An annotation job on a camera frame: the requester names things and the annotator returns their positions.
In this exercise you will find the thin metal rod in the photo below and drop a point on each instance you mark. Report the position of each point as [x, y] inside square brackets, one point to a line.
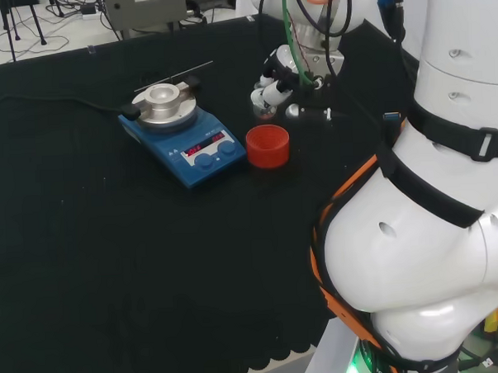
[194, 68]

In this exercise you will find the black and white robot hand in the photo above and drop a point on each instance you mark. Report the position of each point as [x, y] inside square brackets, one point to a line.
[280, 92]

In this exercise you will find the heater with blue base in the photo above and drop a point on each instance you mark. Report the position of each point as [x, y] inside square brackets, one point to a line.
[198, 149]

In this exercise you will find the black camera tripod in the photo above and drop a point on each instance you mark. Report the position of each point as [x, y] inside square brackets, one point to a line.
[13, 2]

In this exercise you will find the black bench cloth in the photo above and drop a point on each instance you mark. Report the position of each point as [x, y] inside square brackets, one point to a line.
[112, 262]

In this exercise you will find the clear round-bottom glass flask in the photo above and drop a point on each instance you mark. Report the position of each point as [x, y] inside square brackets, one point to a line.
[262, 115]

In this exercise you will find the grey metal box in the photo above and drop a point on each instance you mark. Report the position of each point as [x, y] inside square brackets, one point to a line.
[142, 9]

